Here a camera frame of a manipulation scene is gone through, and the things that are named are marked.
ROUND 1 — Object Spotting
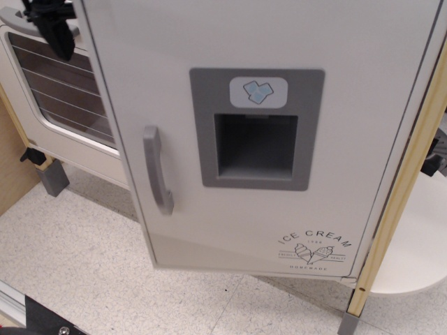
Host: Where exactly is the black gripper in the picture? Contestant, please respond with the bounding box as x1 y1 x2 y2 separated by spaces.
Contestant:
22 0 76 59

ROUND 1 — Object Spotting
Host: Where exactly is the grey fridge door handle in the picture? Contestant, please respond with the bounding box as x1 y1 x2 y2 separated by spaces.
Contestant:
143 126 174 216

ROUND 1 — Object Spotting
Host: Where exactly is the white fridge door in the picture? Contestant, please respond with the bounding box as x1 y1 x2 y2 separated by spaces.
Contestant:
75 1 446 282

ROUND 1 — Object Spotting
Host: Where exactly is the white oven door with window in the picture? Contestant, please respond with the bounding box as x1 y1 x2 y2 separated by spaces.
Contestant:
1 1 129 188

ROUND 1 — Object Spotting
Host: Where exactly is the black clamp at left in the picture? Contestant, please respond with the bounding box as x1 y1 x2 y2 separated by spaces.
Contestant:
20 147 47 165

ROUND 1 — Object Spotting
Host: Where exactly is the black clamp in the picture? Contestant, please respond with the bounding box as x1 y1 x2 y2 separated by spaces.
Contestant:
420 124 446 177
20 147 47 165

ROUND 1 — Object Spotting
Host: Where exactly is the grey left foot cap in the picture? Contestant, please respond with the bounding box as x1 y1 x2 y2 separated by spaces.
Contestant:
37 160 70 197

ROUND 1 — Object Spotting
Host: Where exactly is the grey foot cap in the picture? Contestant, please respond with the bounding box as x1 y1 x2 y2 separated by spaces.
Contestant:
337 312 360 335
37 160 70 197

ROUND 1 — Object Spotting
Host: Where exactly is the wooden panel at left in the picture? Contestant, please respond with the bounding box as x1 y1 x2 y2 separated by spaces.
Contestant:
1 87 40 215

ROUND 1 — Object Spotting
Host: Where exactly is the grey ice dispenser panel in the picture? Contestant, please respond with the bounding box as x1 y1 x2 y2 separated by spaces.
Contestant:
189 68 325 191

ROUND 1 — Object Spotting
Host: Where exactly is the black clamp at right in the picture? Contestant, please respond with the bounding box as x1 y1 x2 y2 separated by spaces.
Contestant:
420 124 446 177

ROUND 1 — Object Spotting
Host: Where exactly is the grey right foot cap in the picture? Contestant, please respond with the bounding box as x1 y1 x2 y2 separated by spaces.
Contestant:
337 312 360 335

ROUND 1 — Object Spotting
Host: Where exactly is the grey oven door handle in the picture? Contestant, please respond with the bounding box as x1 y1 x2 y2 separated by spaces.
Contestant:
1 3 76 38

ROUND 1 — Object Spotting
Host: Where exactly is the aluminium rail at bottom left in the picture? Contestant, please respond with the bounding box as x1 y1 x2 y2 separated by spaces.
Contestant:
1 281 27 327

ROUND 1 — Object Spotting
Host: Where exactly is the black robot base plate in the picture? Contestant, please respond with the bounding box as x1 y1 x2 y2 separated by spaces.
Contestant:
1 296 86 335

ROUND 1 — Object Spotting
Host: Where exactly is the light wooden side post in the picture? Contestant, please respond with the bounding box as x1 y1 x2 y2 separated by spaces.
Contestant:
346 45 446 317

